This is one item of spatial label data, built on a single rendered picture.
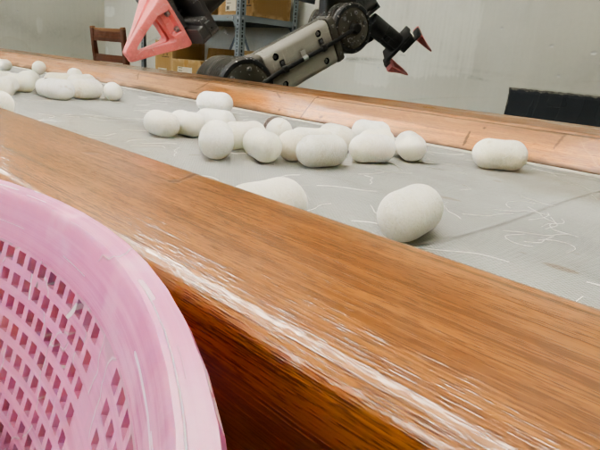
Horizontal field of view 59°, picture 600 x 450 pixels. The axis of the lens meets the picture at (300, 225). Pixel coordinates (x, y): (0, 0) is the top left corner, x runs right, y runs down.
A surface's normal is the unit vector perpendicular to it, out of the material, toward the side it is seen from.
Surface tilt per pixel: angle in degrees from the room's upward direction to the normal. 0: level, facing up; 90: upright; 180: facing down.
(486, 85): 90
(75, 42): 90
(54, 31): 90
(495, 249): 0
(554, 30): 90
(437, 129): 45
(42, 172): 0
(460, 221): 0
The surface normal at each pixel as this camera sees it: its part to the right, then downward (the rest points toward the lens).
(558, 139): -0.43, -0.56
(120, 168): 0.07, -0.95
